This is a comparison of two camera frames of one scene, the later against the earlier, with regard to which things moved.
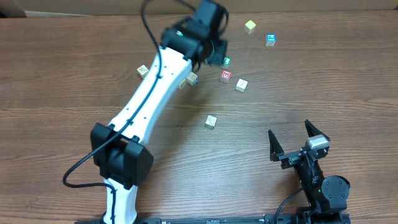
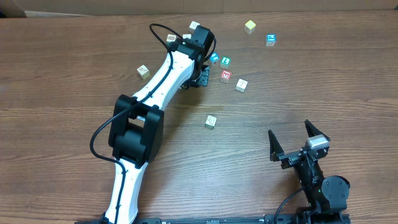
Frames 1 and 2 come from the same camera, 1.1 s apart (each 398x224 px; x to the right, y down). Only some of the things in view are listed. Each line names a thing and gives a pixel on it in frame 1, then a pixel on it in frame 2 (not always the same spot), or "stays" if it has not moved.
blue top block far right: (270, 40) stays
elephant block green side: (211, 121) stays
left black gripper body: (221, 50) to (201, 78)
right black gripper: (298, 154) stays
